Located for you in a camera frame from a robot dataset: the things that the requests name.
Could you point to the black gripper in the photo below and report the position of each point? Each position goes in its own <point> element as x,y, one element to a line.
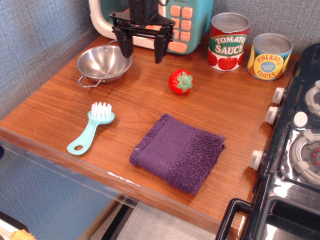
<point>142,20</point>

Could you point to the silver metal pot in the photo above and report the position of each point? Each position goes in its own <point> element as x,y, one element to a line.
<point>102,64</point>

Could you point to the purple towel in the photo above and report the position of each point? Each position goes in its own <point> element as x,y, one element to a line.
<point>180,154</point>

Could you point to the white stove knob top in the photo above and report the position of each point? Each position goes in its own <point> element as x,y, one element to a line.
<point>278,95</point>

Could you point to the white stove knob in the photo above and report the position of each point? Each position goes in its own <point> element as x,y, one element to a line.
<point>256,159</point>
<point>271,114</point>
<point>278,95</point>

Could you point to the teal toy microwave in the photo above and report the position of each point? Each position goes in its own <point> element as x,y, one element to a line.
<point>192,19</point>

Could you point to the red toy strawberry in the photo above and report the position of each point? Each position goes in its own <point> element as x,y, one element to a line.
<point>181,81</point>

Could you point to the teal dish brush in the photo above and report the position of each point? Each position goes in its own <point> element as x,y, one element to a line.
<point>100,114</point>

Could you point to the tomato sauce can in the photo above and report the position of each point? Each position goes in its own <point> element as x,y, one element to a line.
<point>228,38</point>

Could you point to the pineapple slices can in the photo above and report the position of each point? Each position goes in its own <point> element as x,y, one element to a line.
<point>269,56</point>

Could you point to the white stove knob middle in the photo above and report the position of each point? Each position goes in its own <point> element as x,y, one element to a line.
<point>271,114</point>

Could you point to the white stove knob bottom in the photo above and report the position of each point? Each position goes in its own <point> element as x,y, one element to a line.
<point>256,159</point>

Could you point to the black toy stove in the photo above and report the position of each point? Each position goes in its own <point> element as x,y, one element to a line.
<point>286,193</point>

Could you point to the orange fuzzy object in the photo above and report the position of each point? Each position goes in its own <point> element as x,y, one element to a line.
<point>22,235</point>

